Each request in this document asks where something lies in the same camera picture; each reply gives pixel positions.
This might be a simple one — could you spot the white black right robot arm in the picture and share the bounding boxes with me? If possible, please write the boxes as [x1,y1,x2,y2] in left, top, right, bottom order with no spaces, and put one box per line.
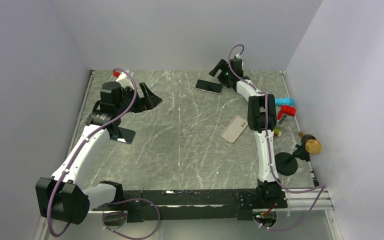
[209,58,288,210]

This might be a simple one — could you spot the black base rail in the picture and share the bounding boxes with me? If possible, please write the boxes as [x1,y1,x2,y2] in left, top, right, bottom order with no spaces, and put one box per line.
[95,188,288,223]

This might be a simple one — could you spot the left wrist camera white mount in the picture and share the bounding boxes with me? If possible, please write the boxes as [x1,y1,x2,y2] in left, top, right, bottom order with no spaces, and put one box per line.
[112,70,134,89]

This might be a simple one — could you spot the phone with black screen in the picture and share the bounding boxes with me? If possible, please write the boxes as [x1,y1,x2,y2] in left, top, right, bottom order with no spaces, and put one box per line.
[108,127,136,144]

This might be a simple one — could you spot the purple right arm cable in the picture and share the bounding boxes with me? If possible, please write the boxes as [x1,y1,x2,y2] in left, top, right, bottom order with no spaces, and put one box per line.
[227,44,327,233]

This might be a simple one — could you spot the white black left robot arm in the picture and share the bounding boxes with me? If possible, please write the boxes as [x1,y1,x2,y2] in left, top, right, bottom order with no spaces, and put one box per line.
[35,81,163,225]

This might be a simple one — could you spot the light blue cylinder tube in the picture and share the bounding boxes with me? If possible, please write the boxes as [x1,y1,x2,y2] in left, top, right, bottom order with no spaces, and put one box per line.
[275,97,295,107]

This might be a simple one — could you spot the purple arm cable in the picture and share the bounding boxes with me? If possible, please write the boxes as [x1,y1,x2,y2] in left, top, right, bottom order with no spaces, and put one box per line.
[46,67,138,238]
[227,44,327,233]

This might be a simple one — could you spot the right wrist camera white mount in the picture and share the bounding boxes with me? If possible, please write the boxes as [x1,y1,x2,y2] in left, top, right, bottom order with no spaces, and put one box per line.
[229,57,244,69]

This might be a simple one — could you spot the colourful toy brick model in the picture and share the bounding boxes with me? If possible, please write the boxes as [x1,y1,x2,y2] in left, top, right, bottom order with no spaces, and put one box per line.
[274,105,297,137]

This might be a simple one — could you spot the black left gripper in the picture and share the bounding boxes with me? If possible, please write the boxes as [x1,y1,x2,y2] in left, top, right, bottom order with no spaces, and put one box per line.
[115,82,162,116]

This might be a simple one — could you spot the gold microphone on black stand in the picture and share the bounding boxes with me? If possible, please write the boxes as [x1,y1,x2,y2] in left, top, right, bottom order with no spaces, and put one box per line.
[275,131,322,176]

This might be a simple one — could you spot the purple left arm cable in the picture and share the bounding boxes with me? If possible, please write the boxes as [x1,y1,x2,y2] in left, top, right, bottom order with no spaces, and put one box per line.
[46,67,138,238]

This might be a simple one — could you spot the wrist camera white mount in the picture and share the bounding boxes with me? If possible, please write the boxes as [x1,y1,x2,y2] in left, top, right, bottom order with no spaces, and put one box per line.
[112,70,134,89]
[229,57,244,69]

